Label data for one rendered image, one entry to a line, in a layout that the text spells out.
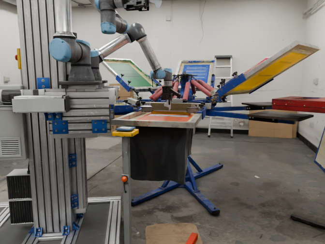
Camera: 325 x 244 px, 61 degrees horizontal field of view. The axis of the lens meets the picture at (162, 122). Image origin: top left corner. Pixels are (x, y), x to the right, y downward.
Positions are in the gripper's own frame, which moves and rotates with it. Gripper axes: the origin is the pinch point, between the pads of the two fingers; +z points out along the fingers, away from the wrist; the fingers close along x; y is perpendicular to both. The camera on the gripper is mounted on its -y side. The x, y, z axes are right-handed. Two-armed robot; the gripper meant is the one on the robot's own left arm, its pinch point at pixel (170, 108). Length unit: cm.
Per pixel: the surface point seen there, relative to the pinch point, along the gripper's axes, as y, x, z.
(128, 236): 12, 81, 76
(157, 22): 114, -413, -153
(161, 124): -6, 61, 3
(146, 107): 21.0, 3.1, -1.1
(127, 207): 12, 80, 55
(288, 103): -96, -2, -5
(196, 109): -22.7, 3.0, -0.3
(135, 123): 12, 61, 3
